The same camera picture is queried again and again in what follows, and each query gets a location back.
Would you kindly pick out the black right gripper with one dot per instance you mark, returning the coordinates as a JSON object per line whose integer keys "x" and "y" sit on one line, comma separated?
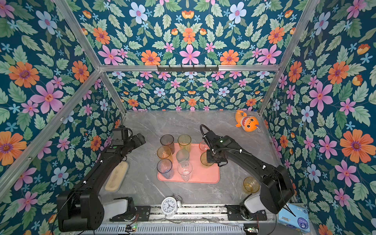
{"x": 215, "y": 157}

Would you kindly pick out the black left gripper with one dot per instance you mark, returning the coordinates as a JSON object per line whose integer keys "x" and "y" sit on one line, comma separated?
{"x": 137, "y": 142}

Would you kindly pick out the pink transparent cup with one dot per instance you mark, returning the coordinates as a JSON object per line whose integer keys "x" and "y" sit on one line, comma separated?
{"x": 203, "y": 146}

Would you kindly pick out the green short cup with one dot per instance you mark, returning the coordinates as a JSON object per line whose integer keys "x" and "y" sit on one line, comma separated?
{"x": 204, "y": 160}

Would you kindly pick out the green tall transparent cup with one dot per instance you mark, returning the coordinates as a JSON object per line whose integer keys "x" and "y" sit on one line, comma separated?
{"x": 184, "y": 142}

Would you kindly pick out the teal frosted cup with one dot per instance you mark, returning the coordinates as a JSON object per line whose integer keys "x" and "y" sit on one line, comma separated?
{"x": 182, "y": 155}

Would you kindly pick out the clear transparent cup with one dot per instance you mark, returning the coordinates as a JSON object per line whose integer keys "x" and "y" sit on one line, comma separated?
{"x": 185, "y": 170}

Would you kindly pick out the yellow transparent cup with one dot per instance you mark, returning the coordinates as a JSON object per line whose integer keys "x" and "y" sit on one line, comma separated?
{"x": 164, "y": 152}

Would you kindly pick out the grey transparent cup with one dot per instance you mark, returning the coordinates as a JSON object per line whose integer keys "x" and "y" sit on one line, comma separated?
{"x": 168, "y": 140}

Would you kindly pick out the blue transparent cup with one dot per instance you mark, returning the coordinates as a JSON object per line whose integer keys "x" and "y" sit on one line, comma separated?
{"x": 165, "y": 168}

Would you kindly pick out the yellow short cup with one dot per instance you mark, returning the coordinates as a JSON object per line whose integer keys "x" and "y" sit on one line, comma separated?
{"x": 250, "y": 185}

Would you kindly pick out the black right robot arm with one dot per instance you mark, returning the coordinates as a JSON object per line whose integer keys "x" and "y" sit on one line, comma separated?
{"x": 275, "y": 185}

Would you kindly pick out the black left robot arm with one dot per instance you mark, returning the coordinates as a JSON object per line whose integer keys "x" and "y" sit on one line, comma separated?
{"x": 80, "y": 209}

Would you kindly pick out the pink plastic tray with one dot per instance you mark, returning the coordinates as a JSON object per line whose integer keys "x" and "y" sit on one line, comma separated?
{"x": 201, "y": 174}

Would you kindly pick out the orange plush fish toy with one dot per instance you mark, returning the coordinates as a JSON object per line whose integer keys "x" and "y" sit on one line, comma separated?
{"x": 247, "y": 123}

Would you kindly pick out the white alarm clock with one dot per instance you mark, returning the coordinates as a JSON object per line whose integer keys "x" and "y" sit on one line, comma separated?
{"x": 170, "y": 205}

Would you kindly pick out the blue tissue pack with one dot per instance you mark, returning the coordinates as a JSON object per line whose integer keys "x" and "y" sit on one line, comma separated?
{"x": 295, "y": 217}

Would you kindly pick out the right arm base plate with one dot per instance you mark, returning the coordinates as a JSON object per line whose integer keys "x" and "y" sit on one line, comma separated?
{"x": 238, "y": 213}

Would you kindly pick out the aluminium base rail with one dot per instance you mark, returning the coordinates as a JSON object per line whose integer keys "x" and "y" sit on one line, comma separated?
{"x": 193, "y": 213}

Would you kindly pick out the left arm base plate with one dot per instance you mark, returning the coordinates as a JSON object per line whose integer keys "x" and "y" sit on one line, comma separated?
{"x": 133, "y": 214}

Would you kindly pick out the black hook rail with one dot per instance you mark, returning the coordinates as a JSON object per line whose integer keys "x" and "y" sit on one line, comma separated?
{"x": 193, "y": 68}

